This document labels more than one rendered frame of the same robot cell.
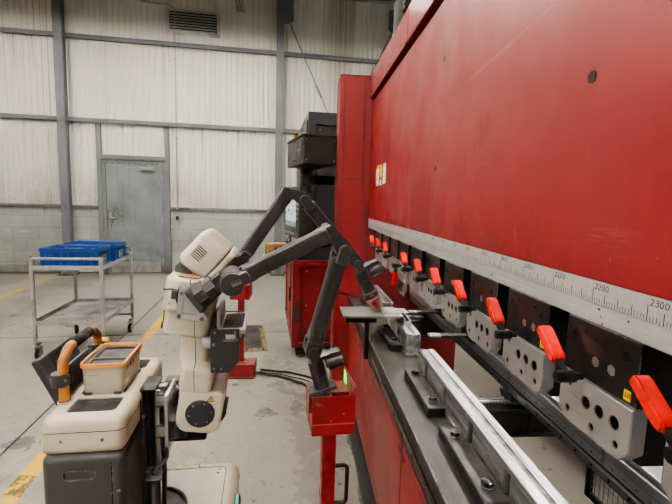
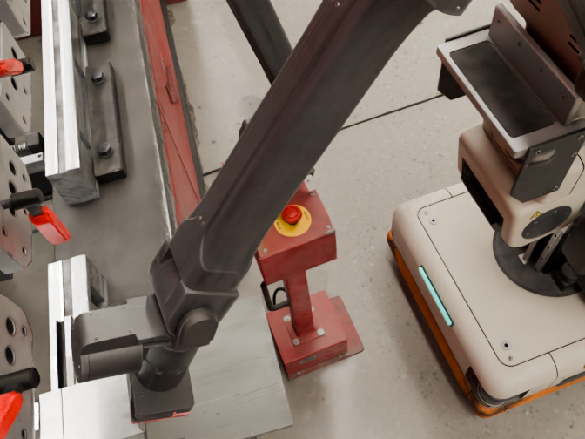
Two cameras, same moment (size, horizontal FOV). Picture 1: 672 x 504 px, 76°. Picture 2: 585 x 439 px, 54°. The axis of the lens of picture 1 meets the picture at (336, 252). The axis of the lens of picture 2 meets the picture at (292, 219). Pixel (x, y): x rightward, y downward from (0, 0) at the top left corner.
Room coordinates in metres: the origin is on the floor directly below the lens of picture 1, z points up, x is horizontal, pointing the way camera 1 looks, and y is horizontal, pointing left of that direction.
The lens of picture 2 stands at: (2.19, 0.01, 1.72)
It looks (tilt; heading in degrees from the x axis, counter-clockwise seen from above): 58 degrees down; 178
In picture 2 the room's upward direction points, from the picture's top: 10 degrees counter-clockwise
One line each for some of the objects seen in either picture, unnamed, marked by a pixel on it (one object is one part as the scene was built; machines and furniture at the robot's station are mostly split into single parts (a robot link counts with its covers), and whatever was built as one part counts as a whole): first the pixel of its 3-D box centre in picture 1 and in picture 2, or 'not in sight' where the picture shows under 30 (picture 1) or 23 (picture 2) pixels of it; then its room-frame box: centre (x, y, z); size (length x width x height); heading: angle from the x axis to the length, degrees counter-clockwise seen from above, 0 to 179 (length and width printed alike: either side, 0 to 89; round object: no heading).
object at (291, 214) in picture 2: not in sight; (292, 217); (1.60, 0.03, 0.79); 0.04 x 0.04 x 0.04
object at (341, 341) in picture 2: not in sight; (314, 329); (1.56, 0.04, 0.06); 0.25 x 0.20 x 0.12; 101
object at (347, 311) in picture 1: (369, 312); (178, 383); (1.95, -0.16, 1.00); 0.26 x 0.18 x 0.01; 94
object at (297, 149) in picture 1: (309, 197); not in sight; (3.18, 0.21, 1.53); 0.51 x 0.25 x 0.85; 19
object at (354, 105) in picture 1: (394, 254); not in sight; (2.95, -0.41, 1.15); 0.85 x 0.25 x 2.30; 94
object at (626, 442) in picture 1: (621, 382); not in sight; (0.59, -0.42, 1.26); 0.15 x 0.09 x 0.17; 4
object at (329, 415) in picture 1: (329, 399); (281, 212); (1.56, 0.01, 0.75); 0.20 x 0.16 x 0.18; 11
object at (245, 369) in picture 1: (241, 327); not in sight; (3.53, 0.79, 0.41); 0.25 x 0.20 x 0.83; 94
